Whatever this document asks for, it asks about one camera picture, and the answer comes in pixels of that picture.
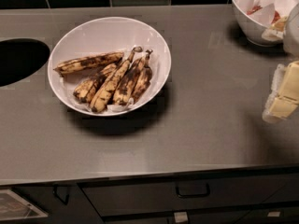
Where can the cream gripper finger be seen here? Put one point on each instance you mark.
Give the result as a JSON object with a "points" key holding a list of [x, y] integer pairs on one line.
{"points": [[284, 97]]}

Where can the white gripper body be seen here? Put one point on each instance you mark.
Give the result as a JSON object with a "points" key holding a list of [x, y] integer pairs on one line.
{"points": [[292, 34]]}

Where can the long spotted banana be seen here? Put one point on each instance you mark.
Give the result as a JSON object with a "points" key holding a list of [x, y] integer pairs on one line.
{"points": [[103, 95]]}

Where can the rightmost dark banana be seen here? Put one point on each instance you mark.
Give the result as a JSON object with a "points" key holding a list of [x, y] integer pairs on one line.
{"points": [[142, 84]]}

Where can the dark spotted banana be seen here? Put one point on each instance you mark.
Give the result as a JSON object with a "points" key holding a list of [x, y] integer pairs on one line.
{"points": [[125, 88]]}

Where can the large white bowl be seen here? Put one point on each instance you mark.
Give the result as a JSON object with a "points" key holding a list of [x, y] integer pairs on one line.
{"points": [[108, 35]]}

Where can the top spotted banana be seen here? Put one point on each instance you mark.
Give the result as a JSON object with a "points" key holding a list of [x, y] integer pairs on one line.
{"points": [[88, 62]]}

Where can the left short spotted banana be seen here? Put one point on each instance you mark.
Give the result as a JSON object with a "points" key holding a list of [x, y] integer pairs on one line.
{"points": [[86, 89]]}

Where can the white paper wrappers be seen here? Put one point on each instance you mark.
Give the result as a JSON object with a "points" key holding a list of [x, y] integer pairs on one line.
{"points": [[273, 16]]}

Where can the small grey label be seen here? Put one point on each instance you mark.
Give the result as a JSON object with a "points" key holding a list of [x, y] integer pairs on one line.
{"points": [[274, 214]]}

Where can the small white label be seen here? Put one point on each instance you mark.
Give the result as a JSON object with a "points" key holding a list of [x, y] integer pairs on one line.
{"points": [[181, 218]]}

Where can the dark drawer front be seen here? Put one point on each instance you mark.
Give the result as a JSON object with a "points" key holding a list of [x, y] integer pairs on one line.
{"points": [[136, 197]]}

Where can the dark round counter hole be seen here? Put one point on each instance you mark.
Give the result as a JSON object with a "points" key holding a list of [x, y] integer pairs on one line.
{"points": [[20, 58]]}

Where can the framed glass panel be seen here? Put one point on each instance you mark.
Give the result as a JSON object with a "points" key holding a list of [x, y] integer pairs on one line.
{"points": [[13, 207]]}

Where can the black drawer handle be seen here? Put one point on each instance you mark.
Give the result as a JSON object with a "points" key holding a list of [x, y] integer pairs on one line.
{"points": [[192, 191]]}

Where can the black cabinet handle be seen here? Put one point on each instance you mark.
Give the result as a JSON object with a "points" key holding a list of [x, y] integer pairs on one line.
{"points": [[61, 193]]}

